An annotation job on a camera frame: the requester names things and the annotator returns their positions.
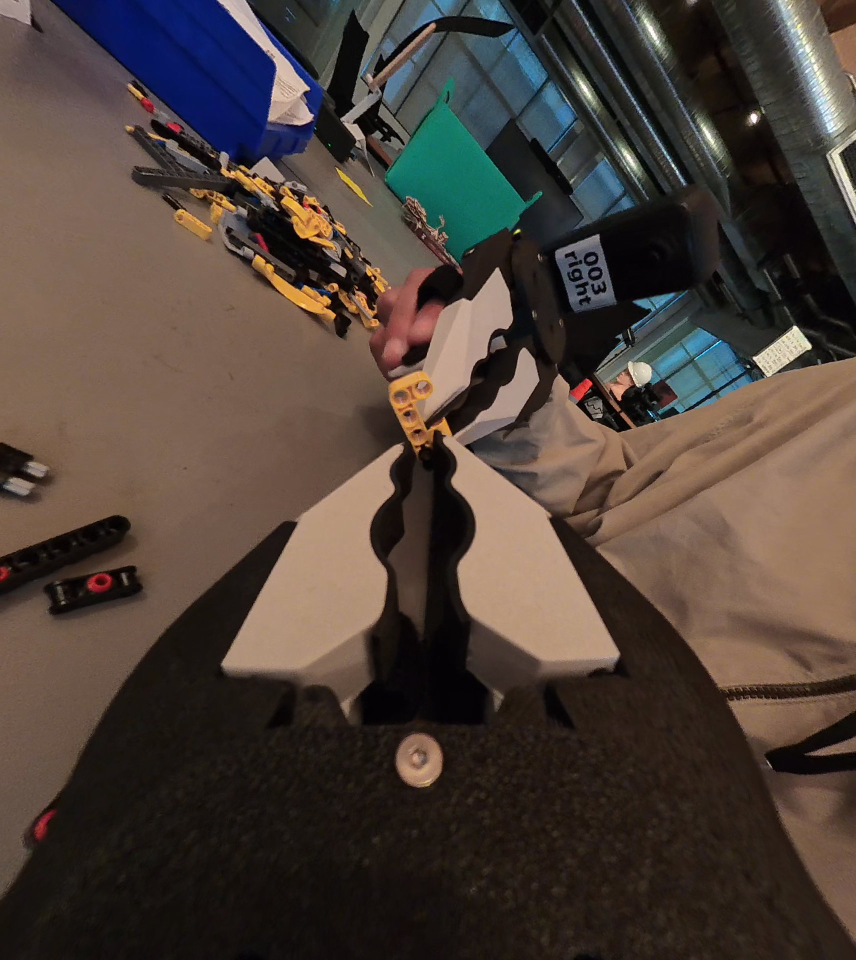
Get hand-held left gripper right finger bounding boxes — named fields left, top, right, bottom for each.
left=428, top=433, right=622, bottom=725

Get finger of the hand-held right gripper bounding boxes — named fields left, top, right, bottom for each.
left=419, top=268, right=517, bottom=412
left=446, top=346, right=563, bottom=449

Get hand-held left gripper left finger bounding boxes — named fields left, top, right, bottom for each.
left=219, top=441, right=429, bottom=725

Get yellow angled brick piece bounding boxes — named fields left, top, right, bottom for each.
left=387, top=372, right=453, bottom=460

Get grey desk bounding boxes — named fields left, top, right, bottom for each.
left=0, top=0, right=437, bottom=946

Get person's right hand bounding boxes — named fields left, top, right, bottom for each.
left=368, top=266, right=467, bottom=381

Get green folded board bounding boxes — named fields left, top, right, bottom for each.
left=384, top=77, right=543, bottom=262

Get white notice sheet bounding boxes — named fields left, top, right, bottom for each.
left=752, top=324, right=814, bottom=378

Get yellow paper slip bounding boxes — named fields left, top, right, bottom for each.
left=333, top=165, right=374, bottom=209

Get pile of yellow black bricks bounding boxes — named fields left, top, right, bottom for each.
left=124, top=78, right=393, bottom=342

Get person's beige jacket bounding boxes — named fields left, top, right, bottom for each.
left=548, top=348, right=856, bottom=960

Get black box green light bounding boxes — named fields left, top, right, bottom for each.
left=311, top=105, right=360, bottom=164

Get white paper sheets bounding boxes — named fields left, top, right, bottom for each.
left=214, top=0, right=318, bottom=127

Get blue plastic bin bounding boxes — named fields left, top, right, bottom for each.
left=49, top=0, right=324, bottom=168

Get small black frame red centre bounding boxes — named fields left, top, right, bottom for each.
left=43, top=564, right=146, bottom=618

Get silver air duct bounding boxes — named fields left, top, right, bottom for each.
left=709, top=0, right=856, bottom=350

